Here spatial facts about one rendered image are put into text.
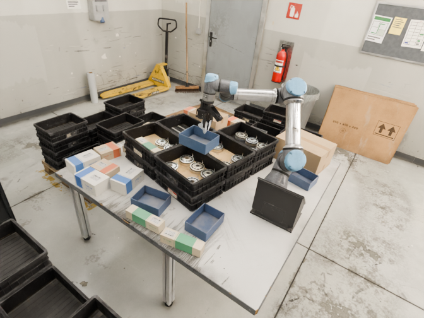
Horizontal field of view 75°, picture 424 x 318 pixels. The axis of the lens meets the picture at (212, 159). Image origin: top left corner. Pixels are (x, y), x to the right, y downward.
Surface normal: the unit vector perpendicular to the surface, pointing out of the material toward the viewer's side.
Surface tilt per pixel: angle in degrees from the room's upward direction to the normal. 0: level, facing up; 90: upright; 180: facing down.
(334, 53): 90
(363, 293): 0
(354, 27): 90
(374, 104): 82
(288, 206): 90
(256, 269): 0
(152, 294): 0
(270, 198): 90
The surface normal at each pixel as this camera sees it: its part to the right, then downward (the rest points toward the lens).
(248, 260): 0.09, -0.83
